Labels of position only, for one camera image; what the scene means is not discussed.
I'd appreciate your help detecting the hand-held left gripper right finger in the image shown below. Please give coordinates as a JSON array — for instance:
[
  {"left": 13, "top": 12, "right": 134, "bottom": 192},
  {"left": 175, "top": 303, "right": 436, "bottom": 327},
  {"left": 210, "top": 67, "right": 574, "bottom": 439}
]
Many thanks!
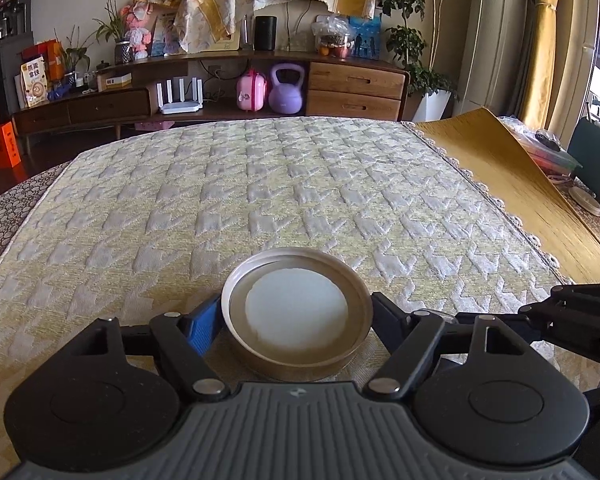
[{"left": 362, "top": 291, "right": 536, "bottom": 401}]

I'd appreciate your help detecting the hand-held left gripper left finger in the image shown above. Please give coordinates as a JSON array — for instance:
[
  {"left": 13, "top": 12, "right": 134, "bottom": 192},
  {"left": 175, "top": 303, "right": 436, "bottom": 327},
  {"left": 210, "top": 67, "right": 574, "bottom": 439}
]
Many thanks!
[{"left": 87, "top": 296, "right": 230, "bottom": 402}]

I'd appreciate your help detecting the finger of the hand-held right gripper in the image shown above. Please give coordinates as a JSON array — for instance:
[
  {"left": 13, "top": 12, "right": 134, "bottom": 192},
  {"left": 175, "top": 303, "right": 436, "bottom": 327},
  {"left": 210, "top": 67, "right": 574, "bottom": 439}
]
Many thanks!
[
  {"left": 550, "top": 282, "right": 600, "bottom": 311},
  {"left": 455, "top": 304, "right": 600, "bottom": 364}
]

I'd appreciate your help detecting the round metal lid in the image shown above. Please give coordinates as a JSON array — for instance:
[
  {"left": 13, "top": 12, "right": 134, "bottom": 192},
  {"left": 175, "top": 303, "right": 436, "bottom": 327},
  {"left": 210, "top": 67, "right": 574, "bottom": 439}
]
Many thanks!
[{"left": 221, "top": 247, "right": 371, "bottom": 382}]

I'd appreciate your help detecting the white round lid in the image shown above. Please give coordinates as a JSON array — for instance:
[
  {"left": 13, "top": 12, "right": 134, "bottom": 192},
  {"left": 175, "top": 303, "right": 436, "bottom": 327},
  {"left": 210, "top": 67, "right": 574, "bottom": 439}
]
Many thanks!
[{"left": 568, "top": 186, "right": 600, "bottom": 217}]

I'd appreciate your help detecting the yellow table mat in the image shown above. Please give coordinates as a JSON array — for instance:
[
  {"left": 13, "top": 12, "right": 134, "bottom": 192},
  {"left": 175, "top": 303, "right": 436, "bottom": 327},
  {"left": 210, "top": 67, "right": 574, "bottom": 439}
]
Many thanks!
[{"left": 412, "top": 107, "right": 600, "bottom": 287}]

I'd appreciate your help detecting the green orange storage box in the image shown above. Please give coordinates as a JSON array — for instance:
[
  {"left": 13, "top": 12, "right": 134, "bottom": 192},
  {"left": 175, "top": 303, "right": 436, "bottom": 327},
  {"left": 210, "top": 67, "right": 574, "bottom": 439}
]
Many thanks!
[{"left": 567, "top": 116, "right": 600, "bottom": 202}]

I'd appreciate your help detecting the quilted beige tablecloth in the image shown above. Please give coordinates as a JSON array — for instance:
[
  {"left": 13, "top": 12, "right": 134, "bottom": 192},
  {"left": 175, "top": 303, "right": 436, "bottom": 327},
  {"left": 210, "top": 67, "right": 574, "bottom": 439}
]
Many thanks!
[{"left": 0, "top": 117, "right": 583, "bottom": 463}]

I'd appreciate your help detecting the white router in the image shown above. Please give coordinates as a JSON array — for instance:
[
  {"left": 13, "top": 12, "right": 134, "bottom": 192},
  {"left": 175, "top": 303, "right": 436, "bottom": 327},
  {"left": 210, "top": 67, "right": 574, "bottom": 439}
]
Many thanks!
[{"left": 155, "top": 77, "right": 204, "bottom": 115}]

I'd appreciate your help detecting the wooden TV cabinet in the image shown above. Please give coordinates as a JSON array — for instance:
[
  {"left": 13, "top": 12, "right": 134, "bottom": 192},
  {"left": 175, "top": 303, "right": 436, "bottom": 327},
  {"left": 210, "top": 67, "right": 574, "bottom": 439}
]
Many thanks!
[{"left": 11, "top": 54, "right": 412, "bottom": 142}]

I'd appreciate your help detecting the pink toy suitcase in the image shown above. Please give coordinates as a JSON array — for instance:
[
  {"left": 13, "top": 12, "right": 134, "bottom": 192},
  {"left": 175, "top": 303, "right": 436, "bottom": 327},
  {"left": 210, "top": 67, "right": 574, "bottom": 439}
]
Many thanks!
[{"left": 236, "top": 70, "right": 269, "bottom": 111}]

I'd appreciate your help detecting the purple kettlebell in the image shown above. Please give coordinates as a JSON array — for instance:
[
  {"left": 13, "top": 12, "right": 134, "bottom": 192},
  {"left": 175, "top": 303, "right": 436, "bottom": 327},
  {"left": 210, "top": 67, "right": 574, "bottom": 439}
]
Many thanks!
[{"left": 268, "top": 63, "right": 307, "bottom": 114}]

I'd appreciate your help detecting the yellow curtain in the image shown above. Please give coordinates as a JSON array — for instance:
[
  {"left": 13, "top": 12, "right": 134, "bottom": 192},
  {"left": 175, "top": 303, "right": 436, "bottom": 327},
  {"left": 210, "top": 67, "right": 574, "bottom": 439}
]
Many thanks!
[{"left": 517, "top": 0, "right": 600, "bottom": 132}]

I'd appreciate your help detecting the small cardboard box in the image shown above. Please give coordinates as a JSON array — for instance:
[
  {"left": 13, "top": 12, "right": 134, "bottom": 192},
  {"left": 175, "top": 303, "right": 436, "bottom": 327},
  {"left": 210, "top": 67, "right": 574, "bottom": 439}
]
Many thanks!
[{"left": 97, "top": 73, "right": 133, "bottom": 92}]

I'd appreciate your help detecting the white tower air conditioner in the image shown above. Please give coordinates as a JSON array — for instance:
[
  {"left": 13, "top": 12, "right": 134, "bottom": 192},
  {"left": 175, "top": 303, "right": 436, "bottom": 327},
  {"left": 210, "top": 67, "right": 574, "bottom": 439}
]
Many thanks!
[{"left": 454, "top": 0, "right": 547, "bottom": 119}]

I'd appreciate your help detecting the potted tree white planter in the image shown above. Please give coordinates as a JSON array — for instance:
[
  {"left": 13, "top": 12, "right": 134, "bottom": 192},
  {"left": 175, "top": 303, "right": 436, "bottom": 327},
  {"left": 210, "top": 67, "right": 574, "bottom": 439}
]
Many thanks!
[{"left": 376, "top": 0, "right": 477, "bottom": 122}]

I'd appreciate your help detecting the bag of fruit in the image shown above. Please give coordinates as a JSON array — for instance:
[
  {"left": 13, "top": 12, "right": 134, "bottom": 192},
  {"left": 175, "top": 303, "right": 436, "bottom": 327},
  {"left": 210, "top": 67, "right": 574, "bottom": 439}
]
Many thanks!
[{"left": 312, "top": 14, "right": 356, "bottom": 59}]

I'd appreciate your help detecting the cereal bag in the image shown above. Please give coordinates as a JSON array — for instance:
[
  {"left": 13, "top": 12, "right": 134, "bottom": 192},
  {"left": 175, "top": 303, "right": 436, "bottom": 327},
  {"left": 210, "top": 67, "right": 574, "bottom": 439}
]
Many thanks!
[{"left": 19, "top": 59, "right": 50, "bottom": 109}]

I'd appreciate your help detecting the plant in patterned vase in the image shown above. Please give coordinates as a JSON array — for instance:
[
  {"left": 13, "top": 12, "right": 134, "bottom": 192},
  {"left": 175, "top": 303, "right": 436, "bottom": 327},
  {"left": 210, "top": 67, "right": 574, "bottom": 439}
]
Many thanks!
[{"left": 94, "top": 2, "right": 134, "bottom": 65}]

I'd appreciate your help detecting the black speaker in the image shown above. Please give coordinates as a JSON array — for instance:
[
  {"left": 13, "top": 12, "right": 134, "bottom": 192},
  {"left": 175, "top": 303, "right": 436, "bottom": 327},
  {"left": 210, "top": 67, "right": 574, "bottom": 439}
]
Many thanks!
[{"left": 254, "top": 15, "right": 278, "bottom": 51}]

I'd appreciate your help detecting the pink doll figure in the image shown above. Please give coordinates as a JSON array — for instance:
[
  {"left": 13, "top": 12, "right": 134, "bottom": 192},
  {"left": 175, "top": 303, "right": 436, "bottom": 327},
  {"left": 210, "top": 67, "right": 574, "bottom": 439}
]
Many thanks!
[{"left": 121, "top": 0, "right": 154, "bottom": 61}]

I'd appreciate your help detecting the black tall cabinet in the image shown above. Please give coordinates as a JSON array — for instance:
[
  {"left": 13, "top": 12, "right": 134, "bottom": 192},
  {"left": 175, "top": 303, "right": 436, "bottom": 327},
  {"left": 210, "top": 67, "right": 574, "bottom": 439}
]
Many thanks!
[{"left": 0, "top": 0, "right": 34, "bottom": 132}]

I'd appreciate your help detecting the blue photo frame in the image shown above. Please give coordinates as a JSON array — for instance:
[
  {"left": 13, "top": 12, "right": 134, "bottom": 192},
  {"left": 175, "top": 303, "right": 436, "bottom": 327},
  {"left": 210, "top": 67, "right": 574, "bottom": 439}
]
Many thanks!
[{"left": 349, "top": 15, "right": 383, "bottom": 60}]

